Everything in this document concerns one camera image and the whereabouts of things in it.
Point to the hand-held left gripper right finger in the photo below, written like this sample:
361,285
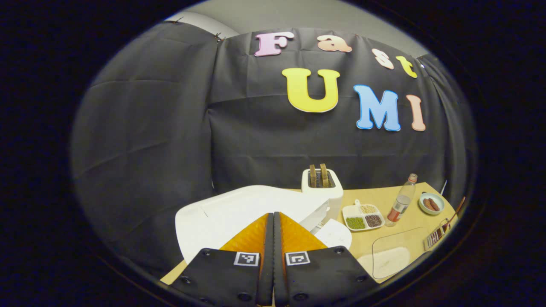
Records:
279,264

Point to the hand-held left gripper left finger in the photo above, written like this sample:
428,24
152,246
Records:
267,264

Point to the white rice cooker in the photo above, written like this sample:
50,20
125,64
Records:
230,209

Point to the brown wooden spoon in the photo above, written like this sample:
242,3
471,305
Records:
455,211

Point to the white toaster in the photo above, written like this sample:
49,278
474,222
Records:
322,196

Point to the green mung beans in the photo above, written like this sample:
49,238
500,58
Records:
355,223

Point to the brown bread slice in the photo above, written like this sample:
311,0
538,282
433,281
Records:
324,175
313,177

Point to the white divided dish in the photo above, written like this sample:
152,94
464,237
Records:
362,215

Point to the dark red beans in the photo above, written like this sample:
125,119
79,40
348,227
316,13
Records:
373,220

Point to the yellow soybeans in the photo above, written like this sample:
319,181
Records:
368,209

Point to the clear plastic container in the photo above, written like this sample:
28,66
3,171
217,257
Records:
396,243

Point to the clear plastic drink bottle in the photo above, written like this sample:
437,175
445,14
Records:
400,204

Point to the red sausage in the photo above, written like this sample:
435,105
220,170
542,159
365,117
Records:
428,204
434,204

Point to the pale green plate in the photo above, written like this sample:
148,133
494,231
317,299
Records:
431,211

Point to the black backdrop cloth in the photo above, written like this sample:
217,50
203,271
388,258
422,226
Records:
170,128

